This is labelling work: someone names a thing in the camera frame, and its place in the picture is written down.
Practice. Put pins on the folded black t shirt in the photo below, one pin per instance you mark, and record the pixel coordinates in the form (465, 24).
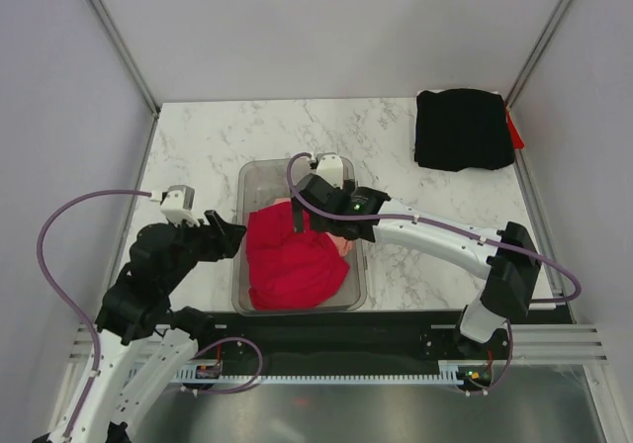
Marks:
(462, 128)

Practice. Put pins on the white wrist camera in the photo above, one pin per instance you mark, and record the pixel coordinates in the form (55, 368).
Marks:
(330, 168)
(176, 205)

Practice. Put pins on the right aluminium frame post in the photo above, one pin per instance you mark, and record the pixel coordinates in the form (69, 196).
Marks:
(553, 24)

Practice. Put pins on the aluminium frame post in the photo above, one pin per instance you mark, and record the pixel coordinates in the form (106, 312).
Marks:
(553, 24)
(116, 39)

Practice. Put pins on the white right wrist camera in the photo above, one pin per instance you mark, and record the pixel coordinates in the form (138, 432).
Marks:
(330, 168)

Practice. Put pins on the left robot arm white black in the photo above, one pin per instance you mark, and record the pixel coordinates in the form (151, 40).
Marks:
(139, 342)

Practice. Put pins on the clear plastic bin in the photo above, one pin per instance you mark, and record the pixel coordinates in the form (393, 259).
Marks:
(260, 183)

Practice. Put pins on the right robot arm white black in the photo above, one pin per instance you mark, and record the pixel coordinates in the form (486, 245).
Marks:
(505, 259)

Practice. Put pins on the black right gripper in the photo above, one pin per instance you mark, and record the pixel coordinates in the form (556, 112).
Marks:
(298, 220)

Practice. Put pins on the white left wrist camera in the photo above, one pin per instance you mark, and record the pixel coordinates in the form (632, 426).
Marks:
(176, 205)

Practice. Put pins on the peach pink t shirt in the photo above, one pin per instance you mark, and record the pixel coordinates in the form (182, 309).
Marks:
(343, 245)

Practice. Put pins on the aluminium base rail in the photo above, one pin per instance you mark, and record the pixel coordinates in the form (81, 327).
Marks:
(533, 344)

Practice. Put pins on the crimson red t shirt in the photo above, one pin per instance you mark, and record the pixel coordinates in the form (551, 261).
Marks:
(290, 270)

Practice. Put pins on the white slotted cable duct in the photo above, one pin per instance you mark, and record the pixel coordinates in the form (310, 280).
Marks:
(442, 375)

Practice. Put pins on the left aluminium frame post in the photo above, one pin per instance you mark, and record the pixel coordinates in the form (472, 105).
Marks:
(116, 39)

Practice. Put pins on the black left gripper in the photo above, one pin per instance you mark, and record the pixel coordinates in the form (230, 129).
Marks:
(223, 238)

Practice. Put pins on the folded red t shirt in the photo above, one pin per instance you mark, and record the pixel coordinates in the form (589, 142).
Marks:
(516, 139)

